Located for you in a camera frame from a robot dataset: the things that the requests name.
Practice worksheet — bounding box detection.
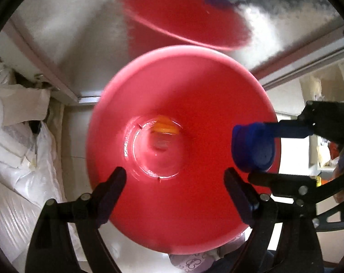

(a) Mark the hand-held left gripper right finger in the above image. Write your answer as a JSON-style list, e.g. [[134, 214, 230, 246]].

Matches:
[[223, 167, 325, 273]]

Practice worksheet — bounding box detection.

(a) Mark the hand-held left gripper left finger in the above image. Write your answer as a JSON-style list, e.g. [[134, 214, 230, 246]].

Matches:
[[25, 166, 127, 273]]

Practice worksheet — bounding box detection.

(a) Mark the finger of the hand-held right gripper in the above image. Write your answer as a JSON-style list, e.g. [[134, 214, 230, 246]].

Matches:
[[248, 171, 318, 199], [263, 100, 344, 148]]

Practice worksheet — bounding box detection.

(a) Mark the blue bottle cap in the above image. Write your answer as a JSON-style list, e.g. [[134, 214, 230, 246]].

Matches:
[[232, 122, 275, 173]]

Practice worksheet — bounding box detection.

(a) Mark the red plastic bin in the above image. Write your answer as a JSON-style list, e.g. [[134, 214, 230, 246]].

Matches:
[[85, 45, 282, 255]]

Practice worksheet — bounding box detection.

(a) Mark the trash inside bin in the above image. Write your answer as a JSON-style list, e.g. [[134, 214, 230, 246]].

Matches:
[[152, 116, 179, 135]]

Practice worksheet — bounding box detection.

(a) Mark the pink right slipper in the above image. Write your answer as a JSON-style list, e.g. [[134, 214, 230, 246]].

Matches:
[[226, 232, 253, 251]]

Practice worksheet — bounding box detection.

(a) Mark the orange bag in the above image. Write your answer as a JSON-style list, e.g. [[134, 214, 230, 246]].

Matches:
[[329, 144, 341, 160]]

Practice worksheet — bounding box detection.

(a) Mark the white woven sack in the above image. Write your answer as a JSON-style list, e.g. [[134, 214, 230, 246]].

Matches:
[[0, 121, 82, 263]]

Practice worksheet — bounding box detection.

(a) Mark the white plastic bag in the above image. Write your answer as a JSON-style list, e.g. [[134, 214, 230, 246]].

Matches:
[[0, 61, 52, 126]]

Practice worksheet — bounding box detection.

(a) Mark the embossed metal door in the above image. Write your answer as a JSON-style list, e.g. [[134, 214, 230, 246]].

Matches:
[[9, 0, 344, 104]]

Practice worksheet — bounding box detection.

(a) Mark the aluminium door frame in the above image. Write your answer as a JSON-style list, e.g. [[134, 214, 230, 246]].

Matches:
[[250, 25, 344, 90]]

